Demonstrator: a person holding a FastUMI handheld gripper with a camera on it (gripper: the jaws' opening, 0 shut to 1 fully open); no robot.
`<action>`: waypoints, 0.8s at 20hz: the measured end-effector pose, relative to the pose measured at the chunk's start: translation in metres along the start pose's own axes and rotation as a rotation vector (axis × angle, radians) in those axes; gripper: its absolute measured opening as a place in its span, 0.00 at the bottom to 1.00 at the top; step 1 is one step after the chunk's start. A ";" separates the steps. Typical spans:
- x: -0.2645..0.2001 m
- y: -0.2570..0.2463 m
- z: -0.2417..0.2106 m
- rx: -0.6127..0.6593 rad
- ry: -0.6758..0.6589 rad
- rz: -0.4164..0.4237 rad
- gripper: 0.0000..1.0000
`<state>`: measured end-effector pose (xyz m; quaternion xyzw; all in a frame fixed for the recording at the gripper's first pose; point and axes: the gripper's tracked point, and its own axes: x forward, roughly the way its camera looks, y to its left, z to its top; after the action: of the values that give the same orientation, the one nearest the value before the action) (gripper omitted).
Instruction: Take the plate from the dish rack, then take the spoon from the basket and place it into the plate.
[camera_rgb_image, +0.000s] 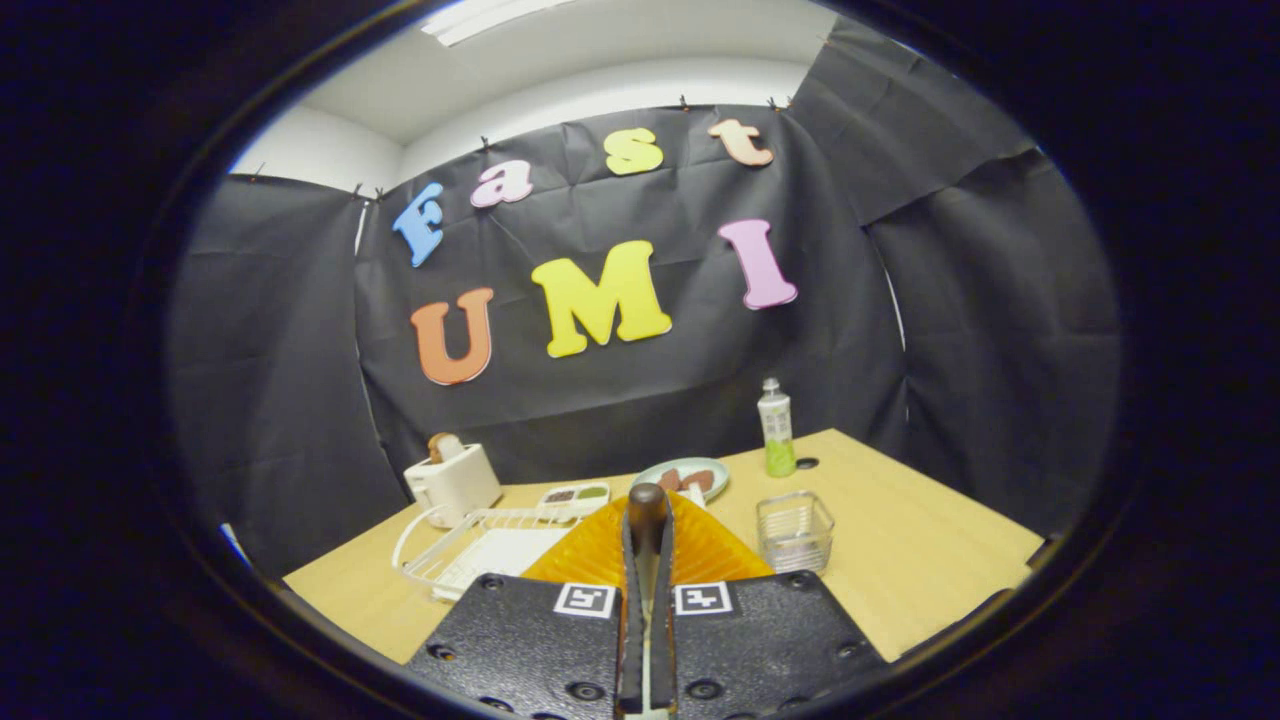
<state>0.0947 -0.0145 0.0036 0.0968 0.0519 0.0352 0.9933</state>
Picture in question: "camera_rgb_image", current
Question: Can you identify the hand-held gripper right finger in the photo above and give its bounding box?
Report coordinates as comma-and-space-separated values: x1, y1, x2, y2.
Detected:
652, 493, 891, 719

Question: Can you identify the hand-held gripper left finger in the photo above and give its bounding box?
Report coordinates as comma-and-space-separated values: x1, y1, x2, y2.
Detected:
405, 492, 651, 720

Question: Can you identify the wooden handled metal spoon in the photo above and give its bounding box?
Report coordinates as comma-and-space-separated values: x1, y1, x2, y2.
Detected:
626, 482, 671, 720

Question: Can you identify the metal wire basket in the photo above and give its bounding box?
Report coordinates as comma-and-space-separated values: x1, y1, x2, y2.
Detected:
755, 490, 836, 575

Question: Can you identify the white wire dish rack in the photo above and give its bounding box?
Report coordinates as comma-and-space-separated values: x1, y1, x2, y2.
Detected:
392, 505, 581, 603

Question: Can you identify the small plate with food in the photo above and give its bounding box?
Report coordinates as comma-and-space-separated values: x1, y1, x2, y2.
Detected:
630, 457, 731, 504

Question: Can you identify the white compartment sauce tray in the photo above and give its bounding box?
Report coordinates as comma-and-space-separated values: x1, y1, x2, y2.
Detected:
538, 481, 612, 513

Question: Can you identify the white toaster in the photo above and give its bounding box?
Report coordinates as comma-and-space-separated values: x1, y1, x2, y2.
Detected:
404, 443, 504, 529

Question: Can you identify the green drink bottle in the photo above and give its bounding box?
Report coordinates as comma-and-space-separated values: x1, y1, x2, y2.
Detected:
757, 377, 798, 479

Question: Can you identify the black backdrop cloth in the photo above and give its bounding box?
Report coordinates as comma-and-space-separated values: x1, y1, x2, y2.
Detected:
165, 15, 1121, 581

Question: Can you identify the ceiling light panel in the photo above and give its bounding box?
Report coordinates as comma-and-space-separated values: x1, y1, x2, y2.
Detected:
420, 0, 576, 47

